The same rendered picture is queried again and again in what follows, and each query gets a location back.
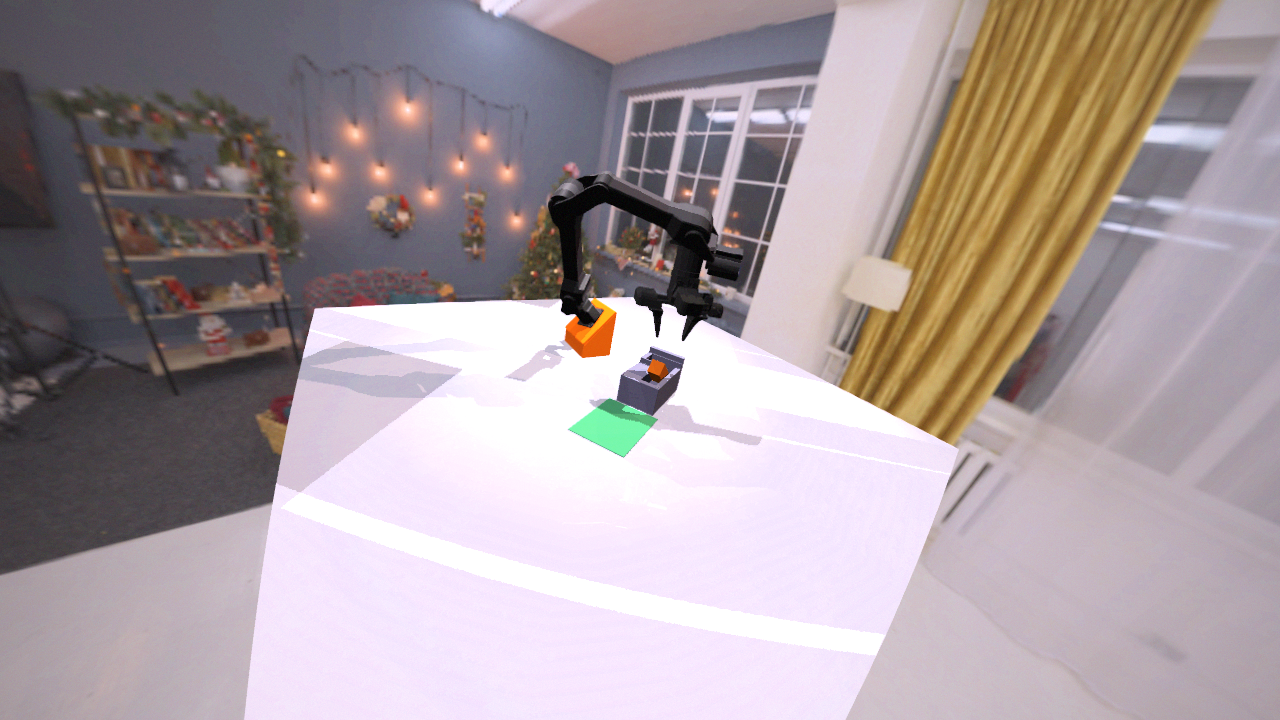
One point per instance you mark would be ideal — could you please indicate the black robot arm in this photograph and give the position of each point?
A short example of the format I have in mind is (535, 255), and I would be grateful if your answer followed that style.
(690, 227)

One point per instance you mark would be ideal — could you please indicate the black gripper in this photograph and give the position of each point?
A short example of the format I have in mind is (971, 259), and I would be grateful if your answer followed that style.
(648, 297)

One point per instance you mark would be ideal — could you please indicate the orange l-shaped part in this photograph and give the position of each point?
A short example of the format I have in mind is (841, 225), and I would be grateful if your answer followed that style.
(657, 371)

